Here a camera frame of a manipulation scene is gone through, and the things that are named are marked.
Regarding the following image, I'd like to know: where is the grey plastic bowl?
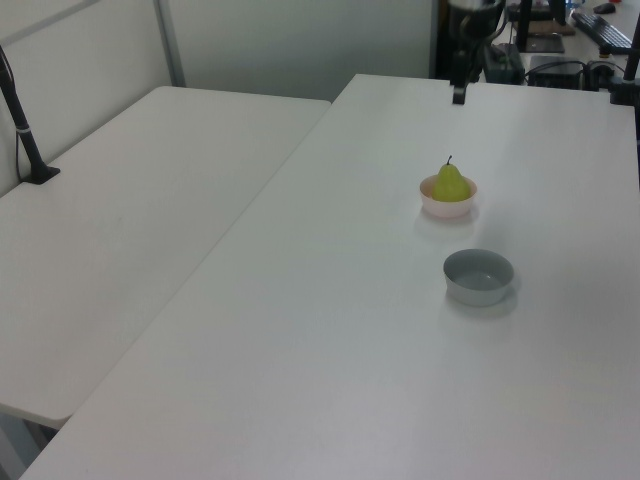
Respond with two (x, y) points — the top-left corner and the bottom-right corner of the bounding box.
(442, 248), (516, 308)

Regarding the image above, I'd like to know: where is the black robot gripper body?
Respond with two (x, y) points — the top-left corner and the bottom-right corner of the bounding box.
(447, 0), (505, 47)

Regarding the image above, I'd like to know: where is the black computer keyboard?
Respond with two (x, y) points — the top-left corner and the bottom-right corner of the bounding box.
(571, 11), (634, 50)

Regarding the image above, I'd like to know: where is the green yellow pear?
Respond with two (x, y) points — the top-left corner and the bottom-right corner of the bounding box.
(431, 154), (472, 203)

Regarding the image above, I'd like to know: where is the dark control box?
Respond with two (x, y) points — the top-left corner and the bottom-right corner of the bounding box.
(480, 42), (525, 85)

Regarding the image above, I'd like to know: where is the black clamped camera stand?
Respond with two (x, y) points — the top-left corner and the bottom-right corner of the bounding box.
(608, 0), (640, 107)

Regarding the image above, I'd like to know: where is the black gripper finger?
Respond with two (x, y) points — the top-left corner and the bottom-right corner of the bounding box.
(468, 41), (485, 83)
(451, 43), (470, 106)

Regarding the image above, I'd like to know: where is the brown wooden board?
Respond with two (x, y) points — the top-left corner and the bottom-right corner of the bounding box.
(528, 18), (576, 37)

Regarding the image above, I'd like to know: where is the thin black stand cable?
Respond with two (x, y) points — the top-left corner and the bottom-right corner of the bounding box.
(0, 47), (24, 182)

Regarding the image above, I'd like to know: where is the pink plastic bowl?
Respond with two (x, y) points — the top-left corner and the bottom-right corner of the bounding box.
(418, 174), (478, 219)

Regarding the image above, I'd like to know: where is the black flat pad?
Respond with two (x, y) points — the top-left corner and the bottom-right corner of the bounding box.
(523, 33), (567, 55)

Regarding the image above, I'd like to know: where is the black camera stand with base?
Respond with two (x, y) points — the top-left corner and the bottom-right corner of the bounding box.
(0, 43), (62, 186)

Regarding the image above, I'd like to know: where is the black electronics box with cables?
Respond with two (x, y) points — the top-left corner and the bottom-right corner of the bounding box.
(524, 54), (587, 90)

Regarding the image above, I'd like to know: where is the white side table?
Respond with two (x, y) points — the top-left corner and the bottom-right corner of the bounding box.
(0, 85), (333, 422)

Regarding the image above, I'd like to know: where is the black metal frame post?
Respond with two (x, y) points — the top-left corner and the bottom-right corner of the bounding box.
(516, 0), (533, 52)

